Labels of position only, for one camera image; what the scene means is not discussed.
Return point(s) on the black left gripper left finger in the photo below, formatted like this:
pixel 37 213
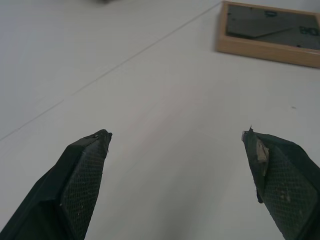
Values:
pixel 67 185

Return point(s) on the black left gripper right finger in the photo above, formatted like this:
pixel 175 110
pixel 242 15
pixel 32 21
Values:
pixel 287 185

